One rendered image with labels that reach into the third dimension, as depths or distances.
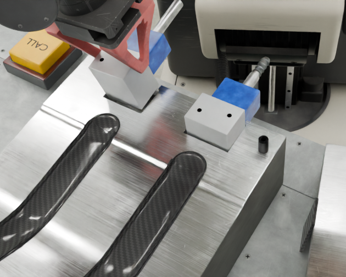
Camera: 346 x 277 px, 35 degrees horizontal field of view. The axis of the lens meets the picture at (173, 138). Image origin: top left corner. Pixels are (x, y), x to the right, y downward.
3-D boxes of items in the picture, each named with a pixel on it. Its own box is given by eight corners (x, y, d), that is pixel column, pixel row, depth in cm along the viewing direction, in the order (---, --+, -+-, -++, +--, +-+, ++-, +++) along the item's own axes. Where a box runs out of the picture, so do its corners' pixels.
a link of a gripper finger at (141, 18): (143, 99, 55) (105, 35, 48) (91, 81, 59) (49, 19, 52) (178, 49, 57) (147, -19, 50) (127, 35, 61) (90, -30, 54)
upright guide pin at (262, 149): (261, 144, 55) (261, 133, 54) (269, 148, 55) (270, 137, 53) (256, 151, 55) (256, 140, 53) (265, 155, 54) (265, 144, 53)
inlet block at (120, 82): (169, 15, 67) (154, -19, 62) (203, 23, 64) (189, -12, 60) (107, 97, 62) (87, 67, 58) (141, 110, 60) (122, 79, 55)
